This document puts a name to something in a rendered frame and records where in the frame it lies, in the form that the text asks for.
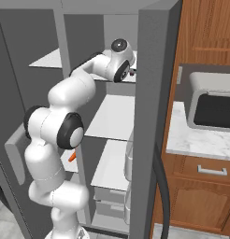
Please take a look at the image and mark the grey fridge door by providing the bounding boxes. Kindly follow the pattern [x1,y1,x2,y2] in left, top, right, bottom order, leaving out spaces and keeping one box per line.
[129,0,184,239]

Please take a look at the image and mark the white freezer shelf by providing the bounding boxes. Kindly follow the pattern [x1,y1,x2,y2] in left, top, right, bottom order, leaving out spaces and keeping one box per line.
[60,148,79,174]
[28,48,72,70]

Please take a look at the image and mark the grey fridge drawer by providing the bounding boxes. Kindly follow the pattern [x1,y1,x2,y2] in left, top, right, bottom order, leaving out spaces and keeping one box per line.
[94,200,126,219]
[93,186,128,204]

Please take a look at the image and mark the grey freezer door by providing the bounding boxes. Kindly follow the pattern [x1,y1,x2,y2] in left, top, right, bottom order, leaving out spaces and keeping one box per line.
[0,7,37,239]

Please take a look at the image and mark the grey fridge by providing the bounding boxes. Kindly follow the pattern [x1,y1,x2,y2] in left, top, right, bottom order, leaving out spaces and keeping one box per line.
[0,0,184,239]

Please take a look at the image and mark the white door bins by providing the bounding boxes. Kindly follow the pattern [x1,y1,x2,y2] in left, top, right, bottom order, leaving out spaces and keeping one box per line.
[123,130,136,226]

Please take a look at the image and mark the orange carrot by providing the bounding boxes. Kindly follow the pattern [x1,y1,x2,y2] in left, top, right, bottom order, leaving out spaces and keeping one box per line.
[67,150,79,163]

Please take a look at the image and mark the wooden drawer front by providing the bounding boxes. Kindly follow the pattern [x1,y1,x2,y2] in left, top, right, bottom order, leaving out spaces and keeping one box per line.
[171,153,230,185]

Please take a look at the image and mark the grey microwave oven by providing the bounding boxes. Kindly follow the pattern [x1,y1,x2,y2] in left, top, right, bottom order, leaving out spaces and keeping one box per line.
[185,71,230,134]

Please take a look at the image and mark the grey door bin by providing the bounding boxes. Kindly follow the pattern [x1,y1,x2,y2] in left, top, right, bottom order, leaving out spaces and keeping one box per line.
[4,123,28,187]

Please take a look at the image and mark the wooden cupboard door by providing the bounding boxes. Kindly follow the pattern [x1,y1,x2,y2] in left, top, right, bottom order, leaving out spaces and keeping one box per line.
[153,176,230,235]

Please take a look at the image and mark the white wall socket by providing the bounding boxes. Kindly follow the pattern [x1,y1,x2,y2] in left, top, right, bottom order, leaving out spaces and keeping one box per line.
[176,65,183,85]

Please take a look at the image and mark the black curved door handle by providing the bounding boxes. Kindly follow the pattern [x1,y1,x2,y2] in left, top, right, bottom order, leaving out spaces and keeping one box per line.
[151,142,171,239]

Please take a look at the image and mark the silver drawer handle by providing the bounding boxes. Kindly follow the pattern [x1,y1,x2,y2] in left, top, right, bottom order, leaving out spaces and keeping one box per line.
[196,164,228,177]

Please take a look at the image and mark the wooden wall cupboard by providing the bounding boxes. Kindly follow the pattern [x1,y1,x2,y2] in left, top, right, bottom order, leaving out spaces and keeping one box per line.
[178,0,230,67]

